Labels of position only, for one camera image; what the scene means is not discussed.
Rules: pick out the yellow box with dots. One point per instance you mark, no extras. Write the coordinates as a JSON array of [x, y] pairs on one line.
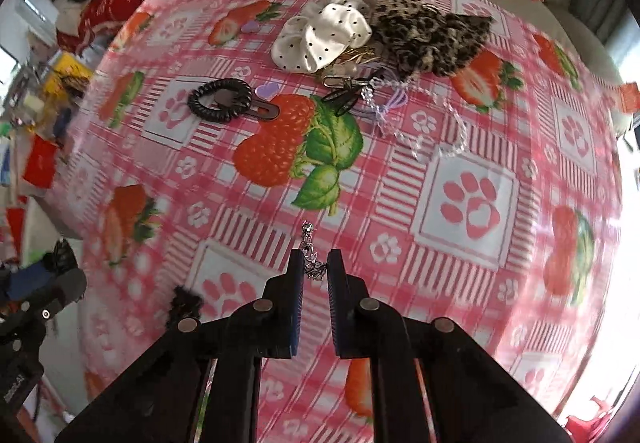
[[67, 73]]

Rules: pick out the dark oval snap clip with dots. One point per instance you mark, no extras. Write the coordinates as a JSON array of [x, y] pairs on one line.
[[342, 100]]

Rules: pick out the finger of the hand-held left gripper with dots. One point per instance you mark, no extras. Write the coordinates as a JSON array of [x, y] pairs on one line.
[[30, 280], [60, 293]]

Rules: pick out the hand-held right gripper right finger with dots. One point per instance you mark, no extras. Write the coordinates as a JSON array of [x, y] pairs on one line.
[[336, 303]]

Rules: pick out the silver leaf hair clip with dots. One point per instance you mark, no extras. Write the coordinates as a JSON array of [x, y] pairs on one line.
[[315, 268]]

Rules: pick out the brown snap hair clip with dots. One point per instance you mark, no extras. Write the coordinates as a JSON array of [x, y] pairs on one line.
[[267, 112]]

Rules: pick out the white dotted scrunchie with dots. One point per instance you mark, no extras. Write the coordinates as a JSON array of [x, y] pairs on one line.
[[320, 38]]

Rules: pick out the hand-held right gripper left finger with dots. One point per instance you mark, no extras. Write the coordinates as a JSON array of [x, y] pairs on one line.
[[299, 303]]

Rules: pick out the red plastic stool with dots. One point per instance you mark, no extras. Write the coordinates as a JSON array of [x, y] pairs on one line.
[[590, 410]]

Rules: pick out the bronze lobster clasp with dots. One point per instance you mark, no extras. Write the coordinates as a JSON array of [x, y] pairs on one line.
[[340, 82]]

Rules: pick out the gold hair clip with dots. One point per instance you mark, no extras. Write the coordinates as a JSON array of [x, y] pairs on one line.
[[355, 59]]

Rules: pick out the pink strawberry print tablecloth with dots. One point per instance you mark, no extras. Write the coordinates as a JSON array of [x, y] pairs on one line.
[[500, 298]]

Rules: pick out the red paper packet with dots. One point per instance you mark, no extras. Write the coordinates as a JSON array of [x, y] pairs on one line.
[[40, 163]]

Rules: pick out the small black claw clip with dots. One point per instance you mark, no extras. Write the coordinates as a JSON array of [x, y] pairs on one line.
[[185, 303]]

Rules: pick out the leopard print scrunchie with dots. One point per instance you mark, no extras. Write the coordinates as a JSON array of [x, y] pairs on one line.
[[415, 43]]

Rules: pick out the small purple heart clip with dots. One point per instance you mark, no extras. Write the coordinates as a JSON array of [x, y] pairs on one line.
[[268, 90], [251, 27]]

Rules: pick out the white air conditioner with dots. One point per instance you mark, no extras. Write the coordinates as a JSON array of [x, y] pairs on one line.
[[35, 8]]

